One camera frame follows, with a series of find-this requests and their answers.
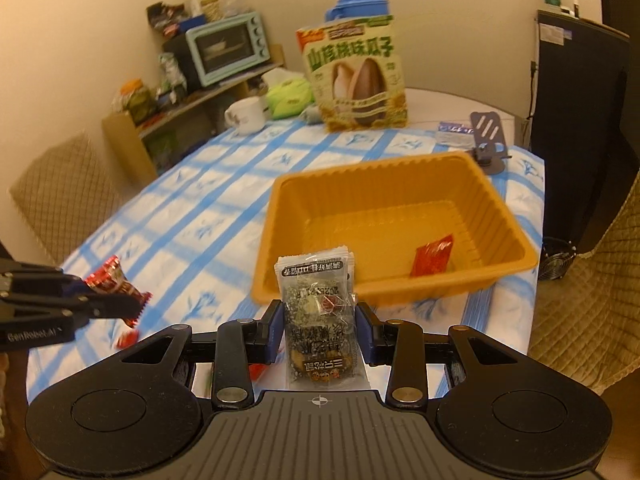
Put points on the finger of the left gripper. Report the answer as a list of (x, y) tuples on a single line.
[(120, 306), (73, 286)]

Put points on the black cabinet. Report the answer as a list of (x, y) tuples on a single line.
[(590, 166)]

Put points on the quilted brown chair left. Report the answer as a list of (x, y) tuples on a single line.
[(64, 195)]

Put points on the quilted brown chair right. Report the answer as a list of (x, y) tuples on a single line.
[(586, 325)]

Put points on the white mug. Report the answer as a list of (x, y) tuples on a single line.
[(247, 116)]

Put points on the clear seaweed snack packet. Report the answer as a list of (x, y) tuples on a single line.
[(319, 314)]

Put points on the blue white tissue packet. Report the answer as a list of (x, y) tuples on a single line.
[(455, 135)]

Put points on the small red candy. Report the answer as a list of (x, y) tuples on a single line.
[(127, 339)]

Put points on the quilted brown chair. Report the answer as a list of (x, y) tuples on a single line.
[(586, 325), (64, 195)]

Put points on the blue thermos jug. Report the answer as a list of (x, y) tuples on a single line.
[(357, 9)]

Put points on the black floor fan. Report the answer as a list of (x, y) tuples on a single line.
[(556, 258)]

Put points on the wooden shelf unit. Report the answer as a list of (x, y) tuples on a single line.
[(146, 151)]

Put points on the grey phone stand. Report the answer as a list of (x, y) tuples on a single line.
[(490, 151)]

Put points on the red patterned candy packet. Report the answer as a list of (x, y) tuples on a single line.
[(109, 278)]

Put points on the light blue toaster oven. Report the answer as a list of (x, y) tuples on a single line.
[(210, 53)]

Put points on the green tissue pack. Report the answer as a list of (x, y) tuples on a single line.
[(288, 93)]

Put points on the orange plastic tray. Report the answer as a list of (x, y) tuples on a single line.
[(383, 211)]

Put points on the large red candy packet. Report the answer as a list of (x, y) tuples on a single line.
[(432, 258)]

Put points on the pickle jar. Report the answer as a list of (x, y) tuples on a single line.
[(136, 99)]

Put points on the sunflower seed snack box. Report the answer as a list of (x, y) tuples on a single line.
[(355, 73)]

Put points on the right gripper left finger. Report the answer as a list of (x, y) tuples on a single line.
[(240, 343)]

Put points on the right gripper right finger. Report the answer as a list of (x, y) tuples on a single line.
[(400, 345)]

